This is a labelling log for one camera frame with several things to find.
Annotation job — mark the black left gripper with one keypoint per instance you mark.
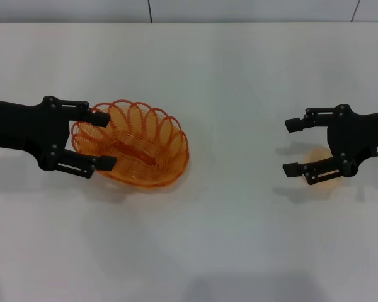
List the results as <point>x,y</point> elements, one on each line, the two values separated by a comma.
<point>19,126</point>

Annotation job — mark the pale round bun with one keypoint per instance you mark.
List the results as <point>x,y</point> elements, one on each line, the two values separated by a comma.
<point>318,155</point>

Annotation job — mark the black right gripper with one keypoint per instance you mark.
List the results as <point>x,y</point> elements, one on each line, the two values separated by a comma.
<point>359,135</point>

